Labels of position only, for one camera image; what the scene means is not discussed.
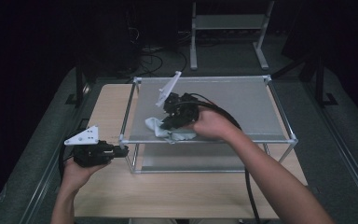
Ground black metal stand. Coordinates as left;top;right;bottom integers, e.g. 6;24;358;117
64;59;91;108
271;52;339;108

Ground pale quilted cleaning cloth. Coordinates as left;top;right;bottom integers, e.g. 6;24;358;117
145;117;198;145

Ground black floor cables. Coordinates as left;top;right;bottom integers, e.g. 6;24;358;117
127;24;189;77

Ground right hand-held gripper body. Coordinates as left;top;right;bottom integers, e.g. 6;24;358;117
155;70;200;129

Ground person's right hand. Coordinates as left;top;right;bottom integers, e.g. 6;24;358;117
185;106;241;143

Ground white metal stand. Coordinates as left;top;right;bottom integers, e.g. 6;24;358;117
189;0;275;71

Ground person's left hand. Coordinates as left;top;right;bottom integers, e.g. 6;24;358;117
62;158;110;190

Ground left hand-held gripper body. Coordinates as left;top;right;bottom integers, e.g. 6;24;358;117
63;125;120;168

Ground right hand-held gripper black cable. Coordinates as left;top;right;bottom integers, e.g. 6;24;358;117
183;92;262;224

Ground aluminium floor rail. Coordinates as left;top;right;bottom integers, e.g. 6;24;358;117
20;83;94;224
302;82;358;216

